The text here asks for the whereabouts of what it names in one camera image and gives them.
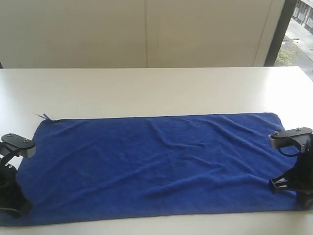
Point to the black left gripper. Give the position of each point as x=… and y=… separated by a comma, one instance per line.
x=11, y=196

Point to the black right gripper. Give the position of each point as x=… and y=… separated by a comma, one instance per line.
x=299, y=179

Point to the blue microfiber towel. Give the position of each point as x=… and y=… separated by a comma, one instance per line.
x=113, y=168

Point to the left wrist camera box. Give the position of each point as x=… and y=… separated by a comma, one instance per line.
x=26, y=147

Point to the dark window frame post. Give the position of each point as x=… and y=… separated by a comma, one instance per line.
x=280, y=31

